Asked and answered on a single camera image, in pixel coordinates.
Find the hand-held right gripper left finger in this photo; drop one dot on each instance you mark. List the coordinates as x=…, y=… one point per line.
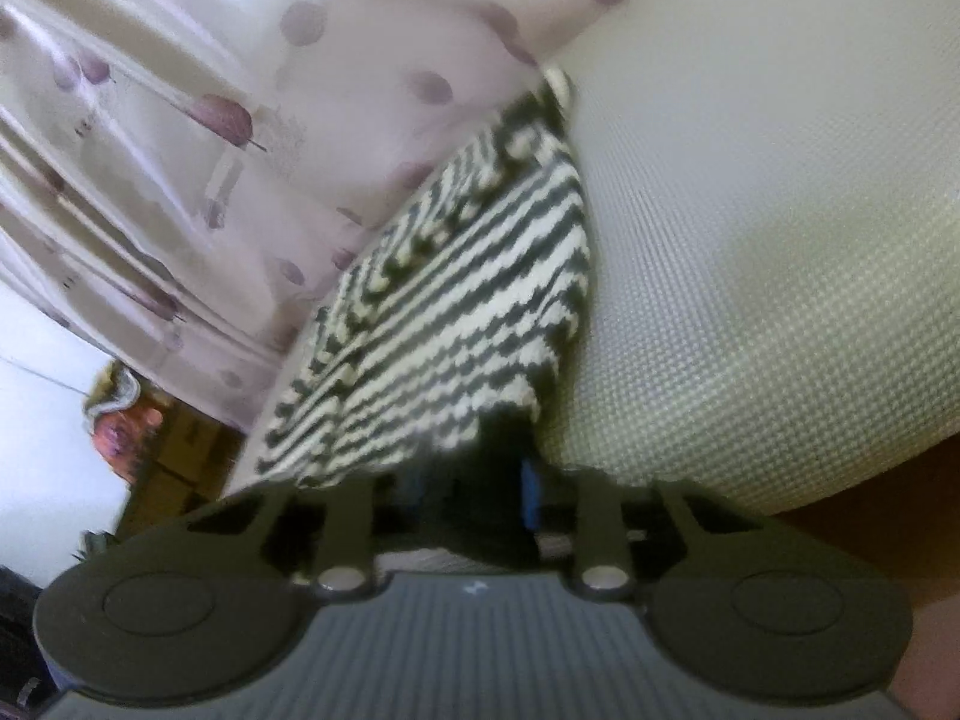
x=345, y=540

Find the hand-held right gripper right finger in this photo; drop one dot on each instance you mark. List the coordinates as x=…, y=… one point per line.
x=531, y=499

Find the black white striped knitted sweater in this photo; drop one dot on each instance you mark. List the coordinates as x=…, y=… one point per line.
x=450, y=300

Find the brown cardboard box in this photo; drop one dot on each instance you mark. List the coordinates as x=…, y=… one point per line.
x=176, y=461

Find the pink leaf print curtain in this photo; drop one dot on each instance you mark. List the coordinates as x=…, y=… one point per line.
x=225, y=127

